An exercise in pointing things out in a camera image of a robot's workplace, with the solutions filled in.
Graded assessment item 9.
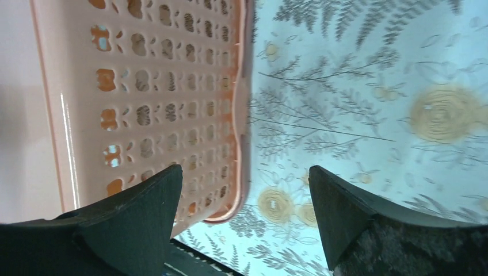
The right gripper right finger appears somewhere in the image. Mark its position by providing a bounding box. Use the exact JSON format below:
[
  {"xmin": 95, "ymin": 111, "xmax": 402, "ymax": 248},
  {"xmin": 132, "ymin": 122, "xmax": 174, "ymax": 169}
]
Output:
[{"xmin": 309, "ymin": 166, "xmax": 487, "ymax": 275}]

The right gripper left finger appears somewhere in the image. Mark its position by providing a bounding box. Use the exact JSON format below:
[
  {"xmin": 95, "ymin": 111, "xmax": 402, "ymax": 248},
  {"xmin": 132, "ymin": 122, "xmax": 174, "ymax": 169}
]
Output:
[{"xmin": 1, "ymin": 164, "xmax": 182, "ymax": 275}]

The pink perforated plastic basket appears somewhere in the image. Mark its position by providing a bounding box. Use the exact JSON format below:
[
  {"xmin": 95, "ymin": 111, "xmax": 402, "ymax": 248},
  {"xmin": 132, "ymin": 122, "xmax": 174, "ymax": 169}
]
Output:
[{"xmin": 30, "ymin": 1, "xmax": 253, "ymax": 235}]

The floral patterned table mat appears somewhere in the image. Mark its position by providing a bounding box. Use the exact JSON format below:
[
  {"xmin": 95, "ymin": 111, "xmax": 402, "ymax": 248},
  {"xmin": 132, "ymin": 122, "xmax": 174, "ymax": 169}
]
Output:
[{"xmin": 178, "ymin": 1, "xmax": 487, "ymax": 275}]

